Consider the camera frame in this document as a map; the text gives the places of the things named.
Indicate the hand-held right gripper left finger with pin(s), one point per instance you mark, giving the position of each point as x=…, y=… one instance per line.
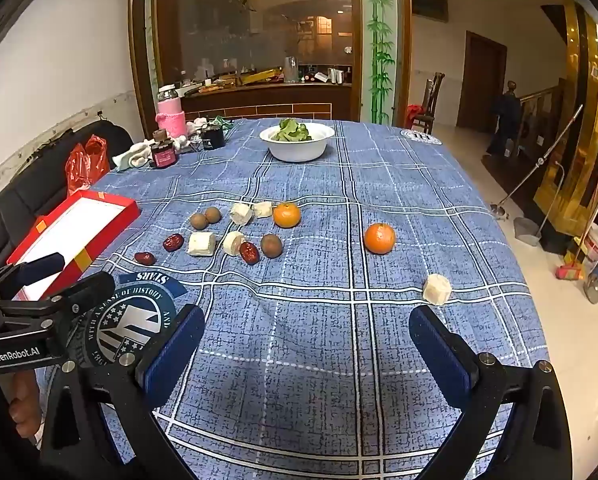
x=174, y=355

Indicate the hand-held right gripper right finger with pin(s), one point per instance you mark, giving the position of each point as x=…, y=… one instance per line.
x=444, y=355

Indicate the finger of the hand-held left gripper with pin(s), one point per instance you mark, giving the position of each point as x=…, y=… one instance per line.
x=41, y=265
x=91, y=287

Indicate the red box with white inside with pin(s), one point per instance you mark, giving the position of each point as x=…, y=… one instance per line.
x=79, y=230

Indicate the red date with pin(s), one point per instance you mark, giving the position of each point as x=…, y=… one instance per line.
x=145, y=258
x=249, y=253
x=173, y=242

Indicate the peeled sugarcane chunk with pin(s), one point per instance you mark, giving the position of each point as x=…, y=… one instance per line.
x=241, y=213
x=262, y=208
x=437, y=289
x=234, y=242
x=201, y=243

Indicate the orange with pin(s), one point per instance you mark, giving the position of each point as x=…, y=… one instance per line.
x=379, y=238
x=286, y=215

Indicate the brown longan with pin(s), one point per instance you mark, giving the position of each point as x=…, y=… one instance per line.
x=271, y=245
x=198, y=221
x=213, y=214

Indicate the person's left hand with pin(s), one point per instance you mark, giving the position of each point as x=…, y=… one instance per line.
x=23, y=405

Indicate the black leather sofa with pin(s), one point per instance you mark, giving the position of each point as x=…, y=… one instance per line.
x=24, y=195

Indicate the red plastic bag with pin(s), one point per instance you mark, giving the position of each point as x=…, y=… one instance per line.
x=86, y=160

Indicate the mint green cloth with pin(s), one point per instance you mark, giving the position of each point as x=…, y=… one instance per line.
x=119, y=161

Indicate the blue plaid tablecloth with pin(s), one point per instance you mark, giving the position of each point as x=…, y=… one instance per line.
x=304, y=335

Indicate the white cloth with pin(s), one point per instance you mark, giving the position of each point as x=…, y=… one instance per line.
x=139, y=152

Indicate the dark jar with red label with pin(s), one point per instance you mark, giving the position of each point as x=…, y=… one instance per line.
x=163, y=156

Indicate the grey dustpan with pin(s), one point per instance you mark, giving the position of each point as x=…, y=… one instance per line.
x=526, y=230

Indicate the broom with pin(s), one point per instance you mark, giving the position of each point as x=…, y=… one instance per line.
x=570, y=271

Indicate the bottle with pink knit sleeve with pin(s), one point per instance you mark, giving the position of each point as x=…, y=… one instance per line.
x=171, y=120

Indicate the white bucket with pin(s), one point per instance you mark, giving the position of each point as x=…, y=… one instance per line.
x=595, y=245

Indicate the black jar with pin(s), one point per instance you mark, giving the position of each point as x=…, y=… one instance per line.
x=212, y=138

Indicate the dark green cloth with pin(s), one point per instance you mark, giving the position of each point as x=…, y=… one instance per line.
x=221, y=122

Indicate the white bowl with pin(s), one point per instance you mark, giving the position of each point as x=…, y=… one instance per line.
x=299, y=151

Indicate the red cloth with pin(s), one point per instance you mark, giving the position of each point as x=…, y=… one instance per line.
x=415, y=112

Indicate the green leafy vegetable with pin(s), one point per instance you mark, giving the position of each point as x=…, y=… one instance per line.
x=291, y=130

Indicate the wooden chair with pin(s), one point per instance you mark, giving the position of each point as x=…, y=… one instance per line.
x=431, y=100

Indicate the wooden stair railing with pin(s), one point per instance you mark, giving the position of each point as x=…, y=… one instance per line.
x=534, y=115

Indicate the wooden counter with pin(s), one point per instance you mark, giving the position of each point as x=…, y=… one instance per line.
x=279, y=102

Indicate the yellow long box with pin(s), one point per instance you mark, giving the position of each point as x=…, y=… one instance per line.
x=259, y=77

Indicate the wooden door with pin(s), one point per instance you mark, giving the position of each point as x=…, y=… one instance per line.
x=481, y=85

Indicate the clear blender jar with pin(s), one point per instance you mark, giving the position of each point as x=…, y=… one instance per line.
x=291, y=70

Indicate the bamboo painted glass panel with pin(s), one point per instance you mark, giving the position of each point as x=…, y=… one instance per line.
x=379, y=40

